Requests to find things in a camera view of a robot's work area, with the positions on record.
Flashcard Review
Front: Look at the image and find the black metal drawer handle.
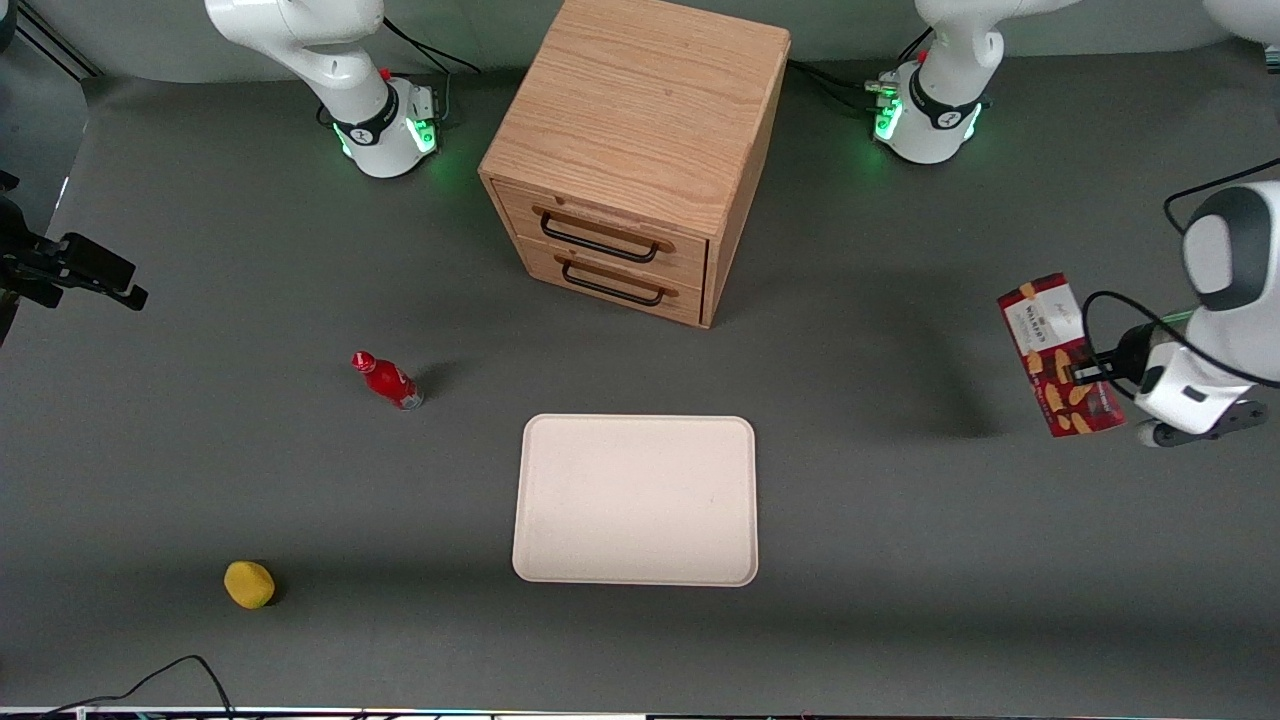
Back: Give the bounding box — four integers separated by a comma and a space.
539, 209, 664, 266
561, 257, 667, 308

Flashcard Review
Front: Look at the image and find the red cookie box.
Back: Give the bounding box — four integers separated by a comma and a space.
996, 272, 1127, 440

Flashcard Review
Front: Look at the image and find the black cable at table edge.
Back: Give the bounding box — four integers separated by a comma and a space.
38, 654, 237, 720

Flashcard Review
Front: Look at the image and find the small red bottle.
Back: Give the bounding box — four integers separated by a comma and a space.
351, 350, 426, 412

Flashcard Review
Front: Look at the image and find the black metal frame bar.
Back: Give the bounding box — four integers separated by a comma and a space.
12, 0, 103, 81

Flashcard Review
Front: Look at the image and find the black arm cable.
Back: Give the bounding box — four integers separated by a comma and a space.
1163, 156, 1280, 237

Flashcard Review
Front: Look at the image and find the black looped wrist cable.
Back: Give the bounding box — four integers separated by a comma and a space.
1082, 289, 1280, 393

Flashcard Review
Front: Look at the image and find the beige rectangular tray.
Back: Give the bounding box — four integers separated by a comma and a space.
511, 414, 760, 588

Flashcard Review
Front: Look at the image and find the yellow sponge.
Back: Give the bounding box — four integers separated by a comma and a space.
223, 560, 278, 611

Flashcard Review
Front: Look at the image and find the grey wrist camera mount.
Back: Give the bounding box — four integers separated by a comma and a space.
1137, 399, 1269, 450

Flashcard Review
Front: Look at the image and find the wooden drawer front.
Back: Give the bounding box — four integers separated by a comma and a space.
494, 180, 711, 293
518, 238, 707, 327

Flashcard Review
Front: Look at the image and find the black left base cable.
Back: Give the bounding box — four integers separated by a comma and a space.
787, 58, 883, 93
797, 66, 881, 117

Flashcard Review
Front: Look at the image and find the wooden drawer cabinet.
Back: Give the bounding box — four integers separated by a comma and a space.
478, 0, 792, 330

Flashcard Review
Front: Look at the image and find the black base cable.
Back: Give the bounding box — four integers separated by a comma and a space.
380, 15, 484, 127
787, 58, 883, 93
797, 66, 881, 117

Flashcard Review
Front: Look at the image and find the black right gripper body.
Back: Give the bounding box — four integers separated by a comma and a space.
0, 170, 63, 347

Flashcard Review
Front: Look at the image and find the black right base cable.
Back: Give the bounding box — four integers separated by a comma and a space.
380, 15, 484, 127

